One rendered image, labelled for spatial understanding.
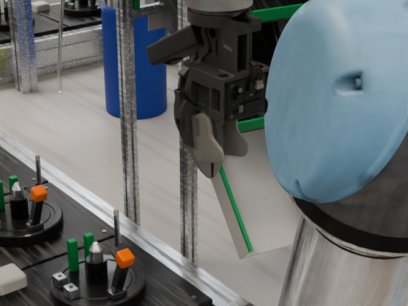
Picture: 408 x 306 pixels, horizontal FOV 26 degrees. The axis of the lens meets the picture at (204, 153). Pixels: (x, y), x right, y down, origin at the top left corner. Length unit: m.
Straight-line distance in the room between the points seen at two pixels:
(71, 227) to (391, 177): 1.06
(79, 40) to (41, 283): 1.32
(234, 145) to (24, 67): 1.39
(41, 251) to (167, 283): 0.22
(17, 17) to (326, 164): 1.92
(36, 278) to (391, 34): 0.98
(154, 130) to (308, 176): 1.66
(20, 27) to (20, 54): 0.07
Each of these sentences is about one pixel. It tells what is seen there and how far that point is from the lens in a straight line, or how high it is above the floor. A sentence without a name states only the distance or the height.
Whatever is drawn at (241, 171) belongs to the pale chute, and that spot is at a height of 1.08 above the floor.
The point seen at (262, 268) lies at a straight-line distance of 1.57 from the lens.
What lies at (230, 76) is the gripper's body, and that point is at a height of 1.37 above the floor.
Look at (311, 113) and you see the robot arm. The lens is 0.48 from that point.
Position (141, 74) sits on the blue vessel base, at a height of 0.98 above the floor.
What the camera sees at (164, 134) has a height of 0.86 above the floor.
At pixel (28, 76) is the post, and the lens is 2.40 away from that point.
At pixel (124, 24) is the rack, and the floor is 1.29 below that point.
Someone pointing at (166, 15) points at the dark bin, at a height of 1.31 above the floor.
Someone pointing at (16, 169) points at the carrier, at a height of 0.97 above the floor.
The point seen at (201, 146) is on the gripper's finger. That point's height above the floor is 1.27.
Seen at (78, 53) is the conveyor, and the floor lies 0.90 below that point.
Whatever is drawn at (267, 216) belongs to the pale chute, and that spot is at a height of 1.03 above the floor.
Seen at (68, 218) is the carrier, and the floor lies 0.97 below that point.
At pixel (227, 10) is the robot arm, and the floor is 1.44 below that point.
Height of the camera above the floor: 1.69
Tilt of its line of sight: 24 degrees down
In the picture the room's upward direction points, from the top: straight up
